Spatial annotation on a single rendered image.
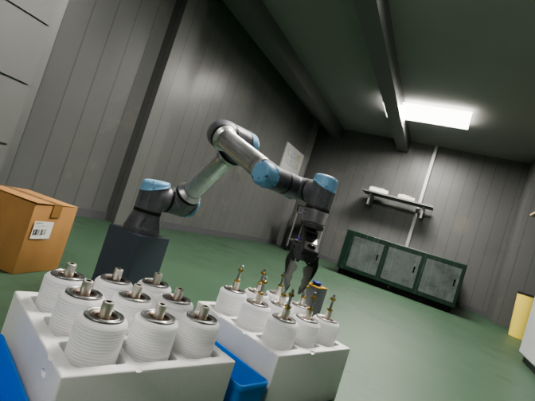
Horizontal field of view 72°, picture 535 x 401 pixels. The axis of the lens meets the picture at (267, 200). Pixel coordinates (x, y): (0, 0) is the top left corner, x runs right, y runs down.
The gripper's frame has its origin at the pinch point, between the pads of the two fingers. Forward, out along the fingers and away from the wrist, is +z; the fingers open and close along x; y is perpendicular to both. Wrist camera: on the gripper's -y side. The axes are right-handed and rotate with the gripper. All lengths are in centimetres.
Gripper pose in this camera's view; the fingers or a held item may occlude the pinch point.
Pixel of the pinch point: (294, 288)
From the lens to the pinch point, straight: 113.8
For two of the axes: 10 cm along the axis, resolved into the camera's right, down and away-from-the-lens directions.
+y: -0.7, 0.2, 10.0
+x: -9.5, -3.0, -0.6
